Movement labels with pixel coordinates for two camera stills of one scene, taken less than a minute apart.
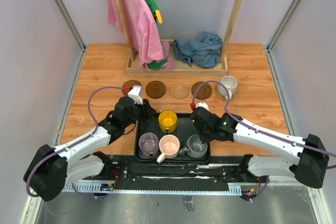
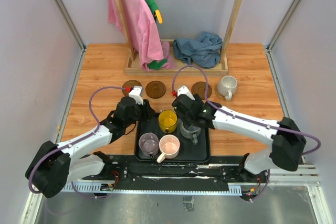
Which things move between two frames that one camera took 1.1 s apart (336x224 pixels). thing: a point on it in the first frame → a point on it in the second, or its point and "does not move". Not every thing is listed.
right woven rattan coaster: [218, 93] does not move
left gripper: [148, 112] does not move
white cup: [230, 83] does not move
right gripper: [203, 138] → [185, 119]
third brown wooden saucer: [203, 92] does not move
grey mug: [195, 148] → [191, 131]
